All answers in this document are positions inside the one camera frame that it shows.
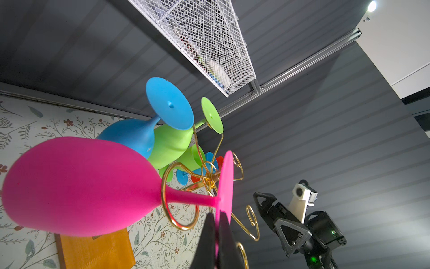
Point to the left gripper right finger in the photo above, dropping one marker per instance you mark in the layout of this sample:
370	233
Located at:
228	253

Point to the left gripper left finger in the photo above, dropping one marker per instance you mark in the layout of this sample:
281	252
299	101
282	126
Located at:
205	256

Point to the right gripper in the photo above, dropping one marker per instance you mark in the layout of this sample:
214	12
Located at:
288	223

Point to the red wine glass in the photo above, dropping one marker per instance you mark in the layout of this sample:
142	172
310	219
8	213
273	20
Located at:
217	163

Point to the pink wine glass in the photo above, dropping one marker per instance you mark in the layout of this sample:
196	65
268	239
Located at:
86	187

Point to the green wine glass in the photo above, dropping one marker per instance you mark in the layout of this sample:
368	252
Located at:
171	143
192	158

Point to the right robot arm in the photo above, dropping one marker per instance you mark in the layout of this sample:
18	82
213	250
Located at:
316	238

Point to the orange wooden rack base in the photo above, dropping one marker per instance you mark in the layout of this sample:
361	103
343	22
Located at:
109	251

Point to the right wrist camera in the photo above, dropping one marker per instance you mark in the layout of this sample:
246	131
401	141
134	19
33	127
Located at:
303	197

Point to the white mesh wall basket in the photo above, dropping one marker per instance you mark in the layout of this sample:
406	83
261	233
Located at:
207	33

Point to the aluminium frame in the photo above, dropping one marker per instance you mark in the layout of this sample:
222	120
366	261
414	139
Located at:
256	90

